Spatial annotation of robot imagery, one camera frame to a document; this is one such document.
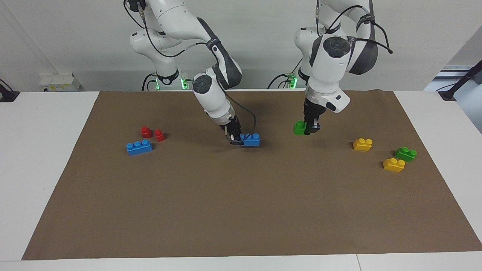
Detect black right base cable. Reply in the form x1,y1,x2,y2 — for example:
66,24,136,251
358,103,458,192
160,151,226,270
142,73,158,91

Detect black left base cable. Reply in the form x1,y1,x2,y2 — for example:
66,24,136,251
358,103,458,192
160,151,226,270
267,73,300,90

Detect brown table mat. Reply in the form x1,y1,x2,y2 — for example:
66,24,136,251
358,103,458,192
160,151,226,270
21,90,482,261

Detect black table clamp with rod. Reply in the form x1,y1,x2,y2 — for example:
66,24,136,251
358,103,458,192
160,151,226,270
439,60,482,101

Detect black base cable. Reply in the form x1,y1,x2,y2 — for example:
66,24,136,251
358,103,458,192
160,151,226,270
267,73,300,90
142,73,158,91

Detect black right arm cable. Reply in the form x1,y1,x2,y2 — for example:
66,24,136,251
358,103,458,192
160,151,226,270
124,0,257,142

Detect white wall box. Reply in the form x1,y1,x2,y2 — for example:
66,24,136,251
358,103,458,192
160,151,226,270
40,73,81,92

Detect blue three-stud toy brick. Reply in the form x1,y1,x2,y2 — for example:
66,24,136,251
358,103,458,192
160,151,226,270
126,139,154,156
240,133,261,147

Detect green two-stud toy brick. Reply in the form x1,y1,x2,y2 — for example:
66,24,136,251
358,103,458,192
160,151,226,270
394,146,418,163
293,120,311,136

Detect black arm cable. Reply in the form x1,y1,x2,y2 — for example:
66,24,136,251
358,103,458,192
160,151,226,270
124,0,257,142
316,0,393,54

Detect yellow two-stud toy brick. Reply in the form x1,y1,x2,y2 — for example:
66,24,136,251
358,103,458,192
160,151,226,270
352,138,373,152
383,158,406,173

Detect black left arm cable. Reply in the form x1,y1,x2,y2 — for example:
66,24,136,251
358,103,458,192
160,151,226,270
316,0,393,54

